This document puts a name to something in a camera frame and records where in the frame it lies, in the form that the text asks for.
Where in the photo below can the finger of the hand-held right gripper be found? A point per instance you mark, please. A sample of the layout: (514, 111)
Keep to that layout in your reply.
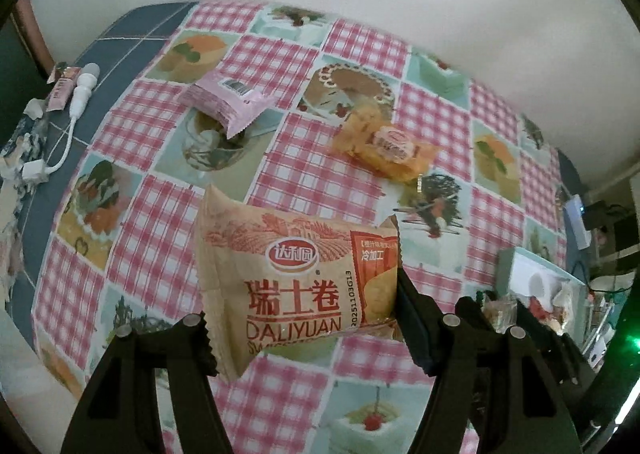
(560, 339)
(472, 306)

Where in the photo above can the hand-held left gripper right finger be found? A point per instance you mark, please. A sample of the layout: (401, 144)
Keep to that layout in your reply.
(415, 334)

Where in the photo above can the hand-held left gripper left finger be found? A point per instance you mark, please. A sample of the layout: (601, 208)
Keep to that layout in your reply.
(195, 344)

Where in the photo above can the clear round cookie packet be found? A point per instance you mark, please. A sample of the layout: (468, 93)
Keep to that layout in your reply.
(500, 314)

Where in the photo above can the white snack packet red print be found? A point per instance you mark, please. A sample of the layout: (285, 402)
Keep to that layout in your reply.
(562, 301)

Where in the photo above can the red-brown snack packet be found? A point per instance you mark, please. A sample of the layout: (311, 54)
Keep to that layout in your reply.
(537, 308)

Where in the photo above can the white box with teal rim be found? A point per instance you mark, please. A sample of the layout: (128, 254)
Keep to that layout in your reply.
(520, 274)

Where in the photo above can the beige swiss roll packet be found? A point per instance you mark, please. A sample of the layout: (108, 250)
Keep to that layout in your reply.
(290, 284)

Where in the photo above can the white power strip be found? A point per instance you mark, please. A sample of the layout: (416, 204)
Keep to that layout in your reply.
(575, 219)

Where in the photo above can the black power adapter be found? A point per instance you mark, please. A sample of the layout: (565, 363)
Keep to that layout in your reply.
(600, 215)

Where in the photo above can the orange cake packet round label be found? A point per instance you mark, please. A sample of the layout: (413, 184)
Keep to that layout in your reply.
(385, 146)

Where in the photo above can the pink snack packet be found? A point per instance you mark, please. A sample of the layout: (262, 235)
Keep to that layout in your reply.
(225, 101)

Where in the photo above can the blue floral cloth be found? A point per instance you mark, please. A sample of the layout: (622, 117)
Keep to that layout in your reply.
(15, 158)

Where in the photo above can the white paper scrap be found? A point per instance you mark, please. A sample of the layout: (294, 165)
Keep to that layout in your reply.
(35, 108)

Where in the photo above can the small pink sachet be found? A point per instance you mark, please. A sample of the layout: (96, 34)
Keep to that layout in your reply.
(62, 88)

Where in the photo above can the checkered printed tablecloth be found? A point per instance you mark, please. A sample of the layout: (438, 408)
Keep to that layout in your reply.
(350, 43)

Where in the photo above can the brown wooden bar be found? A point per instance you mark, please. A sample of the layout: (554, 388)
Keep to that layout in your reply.
(30, 33)

